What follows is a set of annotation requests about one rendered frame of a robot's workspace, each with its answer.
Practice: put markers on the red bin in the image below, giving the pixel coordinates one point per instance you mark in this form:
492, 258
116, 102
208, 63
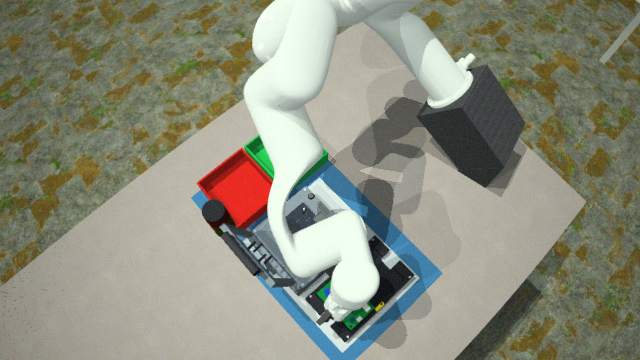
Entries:
241, 185

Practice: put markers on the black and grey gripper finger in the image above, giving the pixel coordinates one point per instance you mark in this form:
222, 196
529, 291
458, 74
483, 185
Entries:
324, 317

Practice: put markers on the green bin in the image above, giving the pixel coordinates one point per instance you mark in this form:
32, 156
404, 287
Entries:
256, 147

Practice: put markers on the green circuit board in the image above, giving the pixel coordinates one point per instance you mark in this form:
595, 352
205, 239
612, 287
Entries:
355, 316

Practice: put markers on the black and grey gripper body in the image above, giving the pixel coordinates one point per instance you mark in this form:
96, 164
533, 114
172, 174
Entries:
338, 314

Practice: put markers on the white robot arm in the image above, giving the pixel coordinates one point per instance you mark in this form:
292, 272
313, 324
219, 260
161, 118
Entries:
296, 75

